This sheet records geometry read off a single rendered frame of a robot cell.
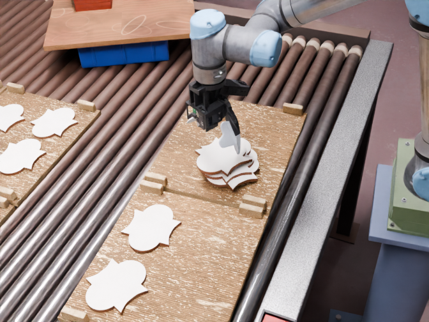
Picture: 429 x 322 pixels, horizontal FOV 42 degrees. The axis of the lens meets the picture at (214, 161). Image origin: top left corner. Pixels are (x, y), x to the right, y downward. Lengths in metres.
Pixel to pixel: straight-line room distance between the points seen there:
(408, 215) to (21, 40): 1.52
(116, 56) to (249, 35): 0.85
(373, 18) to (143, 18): 2.45
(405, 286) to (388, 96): 1.87
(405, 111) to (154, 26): 1.79
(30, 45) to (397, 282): 1.50
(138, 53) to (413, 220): 1.04
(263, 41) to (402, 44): 2.77
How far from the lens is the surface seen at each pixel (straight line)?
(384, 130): 3.14
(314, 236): 1.37
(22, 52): 2.14
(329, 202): 1.45
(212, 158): 1.44
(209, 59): 1.21
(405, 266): 1.62
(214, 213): 1.38
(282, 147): 1.55
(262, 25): 1.20
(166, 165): 1.51
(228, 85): 1.31
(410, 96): 3.42
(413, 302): 1.75
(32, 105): 1.83
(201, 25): 1.17
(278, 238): 1.35
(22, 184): 1.56
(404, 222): 1.45
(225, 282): 1.25
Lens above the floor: 1.97
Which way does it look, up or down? 43 degrees down
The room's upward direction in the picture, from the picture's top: 3 degrees counter-clockwise
